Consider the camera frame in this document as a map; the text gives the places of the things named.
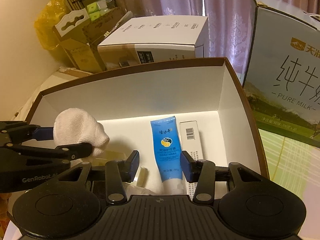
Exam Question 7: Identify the white medicine box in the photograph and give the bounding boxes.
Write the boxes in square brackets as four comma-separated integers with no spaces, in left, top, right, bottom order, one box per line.
[179,120,206,201]

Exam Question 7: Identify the blue hand cream tube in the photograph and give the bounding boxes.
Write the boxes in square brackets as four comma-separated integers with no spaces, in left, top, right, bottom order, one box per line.
[150,116,184,195]

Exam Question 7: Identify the white cloth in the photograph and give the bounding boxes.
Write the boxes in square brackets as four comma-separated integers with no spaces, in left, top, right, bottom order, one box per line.
[53,108,110,157]

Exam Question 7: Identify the white plastic holder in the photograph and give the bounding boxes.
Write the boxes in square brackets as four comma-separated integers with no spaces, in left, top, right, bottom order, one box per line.
[92,150,148,187]

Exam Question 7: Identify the brown open cardboard box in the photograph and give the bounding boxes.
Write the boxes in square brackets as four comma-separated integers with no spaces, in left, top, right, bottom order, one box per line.
[26,57,268,193]

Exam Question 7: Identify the plaid bed sheet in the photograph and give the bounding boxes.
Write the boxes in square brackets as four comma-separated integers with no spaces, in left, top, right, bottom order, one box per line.
[259,130,319,239]

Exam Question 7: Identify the yellow plastic bag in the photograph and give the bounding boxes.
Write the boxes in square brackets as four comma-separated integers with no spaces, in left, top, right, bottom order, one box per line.
[34,0,70,51]

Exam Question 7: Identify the green pure milk carton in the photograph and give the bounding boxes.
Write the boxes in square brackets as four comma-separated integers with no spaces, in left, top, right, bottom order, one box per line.
[244,0,319,147]

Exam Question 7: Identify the white flat box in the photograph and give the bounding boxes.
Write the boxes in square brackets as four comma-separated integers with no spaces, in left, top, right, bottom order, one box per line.
[98,15,209,70]

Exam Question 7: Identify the green tissue packs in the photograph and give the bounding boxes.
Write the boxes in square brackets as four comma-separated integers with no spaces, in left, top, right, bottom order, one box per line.
[86,0,116,21]

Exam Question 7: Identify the purple curtain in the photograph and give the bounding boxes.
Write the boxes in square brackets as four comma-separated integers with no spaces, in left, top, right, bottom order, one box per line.
[116,0,319,76]

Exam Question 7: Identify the brown carton with white handle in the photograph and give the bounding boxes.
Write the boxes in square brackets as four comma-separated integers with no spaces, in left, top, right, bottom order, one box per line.
[53,7,124,73]

